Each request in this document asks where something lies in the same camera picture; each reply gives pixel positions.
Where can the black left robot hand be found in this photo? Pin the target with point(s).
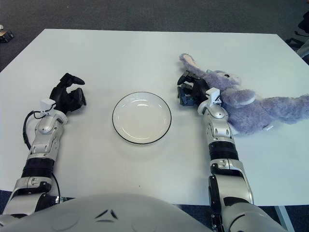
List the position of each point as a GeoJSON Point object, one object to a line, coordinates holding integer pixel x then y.
{"type": "Point", "coordinates": [60, 96]}

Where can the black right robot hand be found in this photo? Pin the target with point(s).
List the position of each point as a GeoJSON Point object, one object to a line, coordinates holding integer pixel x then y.
{"type": "Point", "coordinates": [199, 90]}

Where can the purple plush bunny doll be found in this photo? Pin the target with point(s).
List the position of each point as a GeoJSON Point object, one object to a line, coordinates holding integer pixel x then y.
{"type": "Point", "coordinates": [253, 113]}

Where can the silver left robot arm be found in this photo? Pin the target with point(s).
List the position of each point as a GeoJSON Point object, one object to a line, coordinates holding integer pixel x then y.
{"type": "Point", "coordinates": [43, 142]}

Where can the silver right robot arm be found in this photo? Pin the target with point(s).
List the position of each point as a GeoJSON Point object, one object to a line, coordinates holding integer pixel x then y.
{"type": "Point", "coordinates": [222, 135]}

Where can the white plate with black rim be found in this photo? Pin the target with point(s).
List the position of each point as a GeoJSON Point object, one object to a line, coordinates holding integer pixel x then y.
{"type": "Point", "coordinates": [142, 118]}

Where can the white box on right wrist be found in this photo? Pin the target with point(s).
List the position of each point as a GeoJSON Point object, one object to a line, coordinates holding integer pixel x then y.
{"type": "Point", "coordinates": [213, 96]}

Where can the white box on wrist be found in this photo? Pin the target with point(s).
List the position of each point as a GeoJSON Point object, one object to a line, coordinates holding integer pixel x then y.
{"type": "Point", "coordinates": [213, 96]}
{"type": "Point", "coordinates": [46, 104]}

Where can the white box on left wrist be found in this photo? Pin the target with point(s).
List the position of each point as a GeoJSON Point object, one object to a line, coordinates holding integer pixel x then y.
{"type": "Point", "coordinates": [46, 104]}

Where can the brown and black floor box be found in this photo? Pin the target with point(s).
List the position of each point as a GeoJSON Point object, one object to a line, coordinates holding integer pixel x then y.
{"type": "Point", "coordinates": [6, 36]}

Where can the dark office chair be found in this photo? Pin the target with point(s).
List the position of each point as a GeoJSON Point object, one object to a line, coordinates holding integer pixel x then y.
{"type": "Point", "coordinates": [301, 24]}

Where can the grey robot torso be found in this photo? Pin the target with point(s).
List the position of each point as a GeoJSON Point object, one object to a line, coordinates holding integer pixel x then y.
{"type": "Point", "coordinates": [101, 217]}

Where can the white table leg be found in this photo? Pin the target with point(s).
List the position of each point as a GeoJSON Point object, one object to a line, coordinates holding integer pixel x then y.
{"type": "Point", "coordinates": [282, 217]}

